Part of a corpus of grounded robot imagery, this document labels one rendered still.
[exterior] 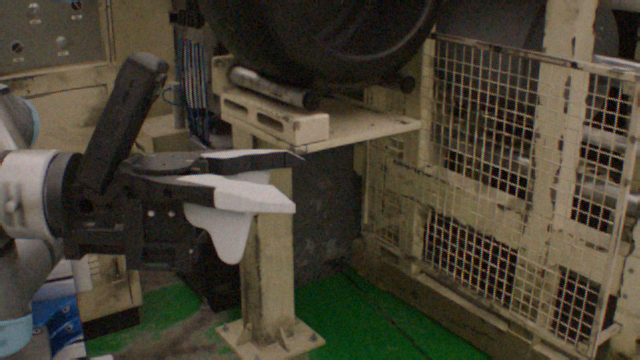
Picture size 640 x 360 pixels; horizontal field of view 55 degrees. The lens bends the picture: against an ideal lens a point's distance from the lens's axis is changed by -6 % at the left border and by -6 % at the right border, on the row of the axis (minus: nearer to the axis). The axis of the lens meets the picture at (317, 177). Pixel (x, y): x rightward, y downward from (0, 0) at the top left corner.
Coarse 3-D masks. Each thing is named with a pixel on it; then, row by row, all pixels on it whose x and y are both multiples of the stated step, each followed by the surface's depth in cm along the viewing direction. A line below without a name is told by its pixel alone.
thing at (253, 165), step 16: (208, 160) 54; (224, 160) 54; (240, 160) 55; (256, 160) 56; (272, 160) 57; (288, 160) 57; (304, 160) 58; (224, 176) 56; (240, 176) 56; (256, 176) 57
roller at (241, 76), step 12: (240, 72) 159; (252, 72) 156; (240, 84) 160; (252, 84) 154; (264, 84) 149; (276, 84) 146; (288, 84) 144; (276, 96) 146; (288, 96) 141; (300, 96) 138; (312, 96) 137; (312, 108) 138
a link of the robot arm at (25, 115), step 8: (0, 88) 121; (8, 88) 124; (8, 96) 122; (16, 96) 129; (8, 104) 122; (16, 104) 124; (24, 104) 127; (16, 112) 123; (24, 112) 125; (32, 112) 128; (16, 120) 122; (24, 120) 124; (32, 120) 127; (24, 128) 123; (32, 128) 126; (24, 136) 123; (32, 136) 127; (32, 144) 129
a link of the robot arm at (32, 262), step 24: (24, 240) 59; (0, 264) 52; (24, 264) 57; (48, 264) 62; (0, 288) 53; (24, 288) 56; (0, 312) 53; (24, 312) 56; (0, 336) 54; (24, 336) 56
